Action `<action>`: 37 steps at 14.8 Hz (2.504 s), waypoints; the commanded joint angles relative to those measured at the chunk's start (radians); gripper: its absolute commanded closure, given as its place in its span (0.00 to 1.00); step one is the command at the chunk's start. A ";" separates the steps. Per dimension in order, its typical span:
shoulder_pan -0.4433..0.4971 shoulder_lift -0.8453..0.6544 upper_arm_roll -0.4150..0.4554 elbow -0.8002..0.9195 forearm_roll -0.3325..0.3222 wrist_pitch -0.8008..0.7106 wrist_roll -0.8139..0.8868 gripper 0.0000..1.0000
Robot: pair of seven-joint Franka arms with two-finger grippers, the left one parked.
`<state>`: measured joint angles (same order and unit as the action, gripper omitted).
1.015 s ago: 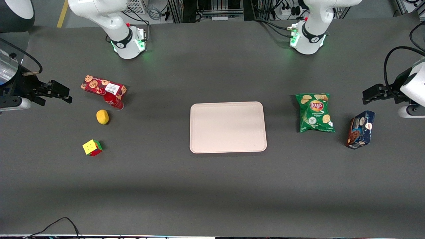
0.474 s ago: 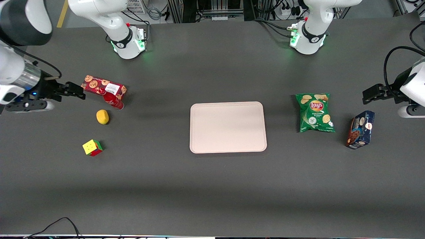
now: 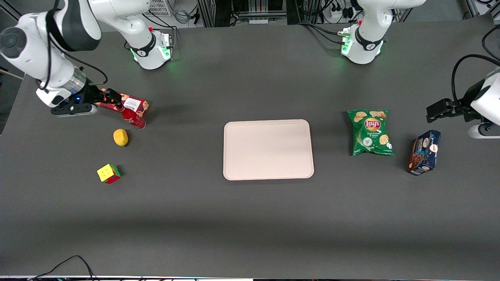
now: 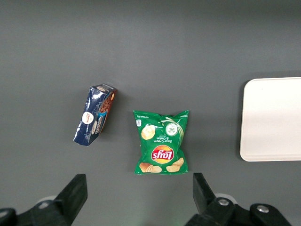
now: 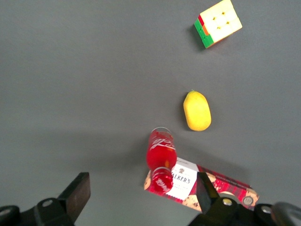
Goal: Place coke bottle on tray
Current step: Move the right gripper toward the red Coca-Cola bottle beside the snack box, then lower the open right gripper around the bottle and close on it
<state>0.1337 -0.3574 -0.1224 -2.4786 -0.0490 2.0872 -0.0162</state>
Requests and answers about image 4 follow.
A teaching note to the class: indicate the green Lay's chips bag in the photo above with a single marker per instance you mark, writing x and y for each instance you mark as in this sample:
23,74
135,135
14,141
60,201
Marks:
162,141

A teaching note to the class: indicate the blue chocolate cookie box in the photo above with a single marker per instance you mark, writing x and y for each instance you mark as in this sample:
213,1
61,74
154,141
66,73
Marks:
91,113

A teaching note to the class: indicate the white plastic tray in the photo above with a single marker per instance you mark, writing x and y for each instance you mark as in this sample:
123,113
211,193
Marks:
270,117

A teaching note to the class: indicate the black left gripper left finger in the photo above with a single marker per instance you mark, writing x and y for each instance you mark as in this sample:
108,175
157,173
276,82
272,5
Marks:
63,204

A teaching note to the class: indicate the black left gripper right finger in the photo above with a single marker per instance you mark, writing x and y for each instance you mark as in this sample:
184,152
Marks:
211,212

